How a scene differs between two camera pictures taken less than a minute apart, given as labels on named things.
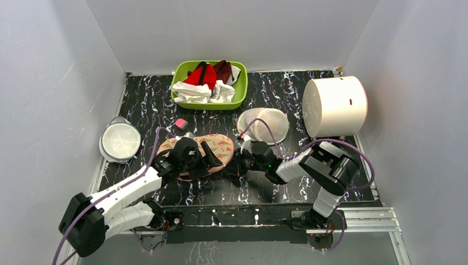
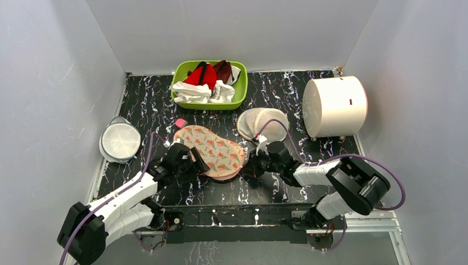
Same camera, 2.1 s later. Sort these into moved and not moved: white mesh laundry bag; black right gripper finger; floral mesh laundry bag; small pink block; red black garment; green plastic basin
Moved: floral mesh laundry bag; black right gripper finger
Not moved: green plastic basin; white mesh laundry bag; red black garment; small pink block
